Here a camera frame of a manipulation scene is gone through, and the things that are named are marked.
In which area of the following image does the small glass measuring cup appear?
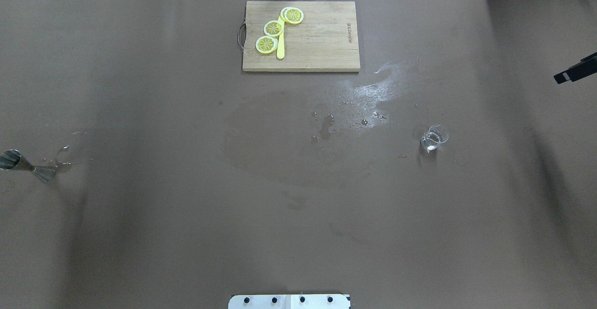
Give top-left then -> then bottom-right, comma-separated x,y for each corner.
420,124 -> 450,152

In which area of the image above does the steel double jigger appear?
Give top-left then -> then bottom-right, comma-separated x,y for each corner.
0,149 -> 57,183

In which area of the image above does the bamboo cutting board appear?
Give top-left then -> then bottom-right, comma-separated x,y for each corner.
242,1 -> 361,73

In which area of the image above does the lemon slice top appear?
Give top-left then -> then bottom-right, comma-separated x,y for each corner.
280,6 -> 305,25

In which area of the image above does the lemon slice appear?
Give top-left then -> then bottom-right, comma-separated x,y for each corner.
263,20 -> 285,38
255,35 -> 278,55
280,6 -> 305,25

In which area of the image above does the lemon slice middle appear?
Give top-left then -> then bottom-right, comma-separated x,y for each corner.
263,20 -> 285,38

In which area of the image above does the lemon slice bottom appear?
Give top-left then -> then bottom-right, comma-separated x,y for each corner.
255,35 -> 278,55

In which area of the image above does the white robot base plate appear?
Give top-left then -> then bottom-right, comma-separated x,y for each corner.
228,294 -> 352,309

